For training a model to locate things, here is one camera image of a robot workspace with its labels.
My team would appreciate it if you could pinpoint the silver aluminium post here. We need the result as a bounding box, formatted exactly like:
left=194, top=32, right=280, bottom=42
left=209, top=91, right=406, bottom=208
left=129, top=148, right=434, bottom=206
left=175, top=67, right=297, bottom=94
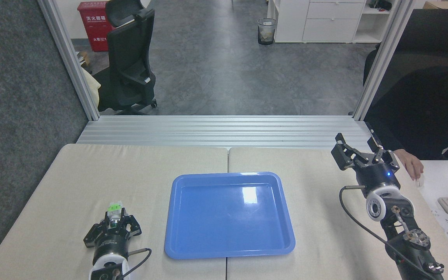
left=352, top=0, right=417, bottom=121
left=37, top=0, right=100, bottom=121

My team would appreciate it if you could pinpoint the black mesh office chair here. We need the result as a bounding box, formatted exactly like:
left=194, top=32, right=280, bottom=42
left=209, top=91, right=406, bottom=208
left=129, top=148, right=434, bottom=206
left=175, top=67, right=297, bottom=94
left=92, top=0, right=158, bottom=116

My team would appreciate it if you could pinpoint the seated person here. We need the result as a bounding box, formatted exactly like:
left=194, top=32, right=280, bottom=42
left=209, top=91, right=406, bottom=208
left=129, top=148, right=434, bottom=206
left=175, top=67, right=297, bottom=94
left=364, top=60, right=448, bottom=161

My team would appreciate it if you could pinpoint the blue plastic tray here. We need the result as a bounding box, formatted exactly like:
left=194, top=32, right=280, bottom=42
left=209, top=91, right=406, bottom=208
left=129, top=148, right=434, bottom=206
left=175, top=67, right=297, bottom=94
left=164, top=171, right=296, bottom=260

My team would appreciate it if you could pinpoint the red fire extinguisher box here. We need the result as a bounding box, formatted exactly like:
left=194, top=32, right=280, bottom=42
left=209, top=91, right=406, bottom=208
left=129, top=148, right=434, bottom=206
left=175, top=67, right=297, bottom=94
left=77, top=1, right=116, bottom=53

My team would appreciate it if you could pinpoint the black padded office chair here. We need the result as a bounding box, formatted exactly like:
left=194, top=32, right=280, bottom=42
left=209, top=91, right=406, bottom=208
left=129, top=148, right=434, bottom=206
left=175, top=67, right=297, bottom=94
left=363, top=9, right=448, bottom=88

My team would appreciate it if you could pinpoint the white power strip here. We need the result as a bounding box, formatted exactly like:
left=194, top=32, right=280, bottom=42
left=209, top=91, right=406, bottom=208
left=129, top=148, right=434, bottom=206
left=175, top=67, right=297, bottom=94
left=431, top=208, right=448, bottom=245

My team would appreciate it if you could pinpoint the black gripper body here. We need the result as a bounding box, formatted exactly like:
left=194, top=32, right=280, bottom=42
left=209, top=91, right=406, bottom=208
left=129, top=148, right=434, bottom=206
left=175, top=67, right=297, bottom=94
left=355, top=161, right=400, bottom=199
left=92, top=229, right=130, bottom=260

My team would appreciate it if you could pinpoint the standing person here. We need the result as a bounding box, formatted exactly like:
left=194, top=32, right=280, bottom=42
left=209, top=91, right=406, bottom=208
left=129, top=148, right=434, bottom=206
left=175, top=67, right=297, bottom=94
left=82, top=67, right=101, bottom=110

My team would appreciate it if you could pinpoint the seated person's hand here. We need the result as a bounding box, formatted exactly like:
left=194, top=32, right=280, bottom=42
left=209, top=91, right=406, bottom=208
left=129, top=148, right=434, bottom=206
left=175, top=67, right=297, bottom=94
left=393, top=149, right=424, bottom=181

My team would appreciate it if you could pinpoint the mesh wastebasket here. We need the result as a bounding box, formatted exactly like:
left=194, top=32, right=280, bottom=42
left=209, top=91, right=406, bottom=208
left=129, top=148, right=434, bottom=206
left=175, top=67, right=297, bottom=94
left=257, top=18, right=277, bottom=46

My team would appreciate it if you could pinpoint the white drawer cabinet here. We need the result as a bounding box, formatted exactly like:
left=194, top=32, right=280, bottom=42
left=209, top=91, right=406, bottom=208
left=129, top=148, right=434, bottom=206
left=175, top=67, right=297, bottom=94
left=267, top=0, right=392, bottom=44

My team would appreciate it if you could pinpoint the ribbed aluminium platform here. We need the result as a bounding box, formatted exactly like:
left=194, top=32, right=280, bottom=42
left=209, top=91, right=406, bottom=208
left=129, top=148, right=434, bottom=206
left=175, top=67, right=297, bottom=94
left=75, top=115, right=378, bottom=150

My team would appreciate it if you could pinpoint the green white switch part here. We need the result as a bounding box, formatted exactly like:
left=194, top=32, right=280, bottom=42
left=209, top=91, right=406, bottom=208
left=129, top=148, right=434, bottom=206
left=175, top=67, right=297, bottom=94
left=107, top=201, right=124, bottom=229

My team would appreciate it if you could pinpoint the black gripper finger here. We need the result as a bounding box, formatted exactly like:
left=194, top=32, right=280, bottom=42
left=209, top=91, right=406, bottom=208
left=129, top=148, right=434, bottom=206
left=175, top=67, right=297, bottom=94
left=366, top=126, right=400, bottom=172
left=331, top=133, right=369, bottom=171
left=117, top=208, right=142, bottom=239
left=83, top=212, right=115, bottom=249

